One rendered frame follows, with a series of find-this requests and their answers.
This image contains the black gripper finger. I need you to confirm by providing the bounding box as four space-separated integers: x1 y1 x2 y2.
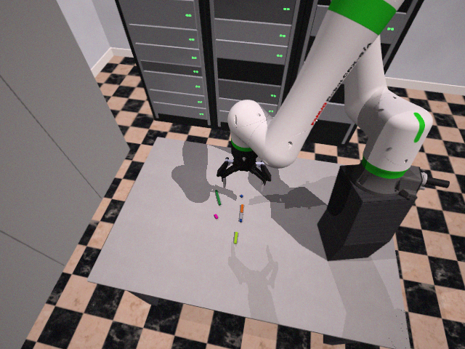
217 157 242 188
246 161 271 192

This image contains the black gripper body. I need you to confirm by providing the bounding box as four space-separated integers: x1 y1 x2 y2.
232 158 256 172

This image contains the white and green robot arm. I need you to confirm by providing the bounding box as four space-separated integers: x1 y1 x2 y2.
227 0 450 199

